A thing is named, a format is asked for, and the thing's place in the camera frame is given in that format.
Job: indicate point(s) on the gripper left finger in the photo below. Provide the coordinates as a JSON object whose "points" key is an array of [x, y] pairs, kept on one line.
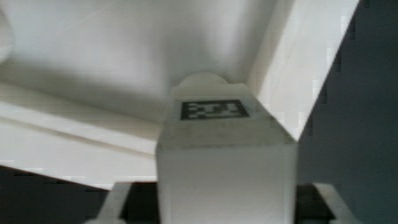
{"points": [[130, 206]]}

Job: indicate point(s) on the white table leg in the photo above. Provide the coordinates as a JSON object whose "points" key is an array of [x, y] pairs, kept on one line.
{"points": [[226, 158]]}

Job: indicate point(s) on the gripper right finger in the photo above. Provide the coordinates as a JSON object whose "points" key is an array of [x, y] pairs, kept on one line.
{"points": [[320, 208]]}

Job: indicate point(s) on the white square tabletop part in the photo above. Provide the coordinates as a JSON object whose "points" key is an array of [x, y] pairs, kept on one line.
{"points": [[98, 53]]}

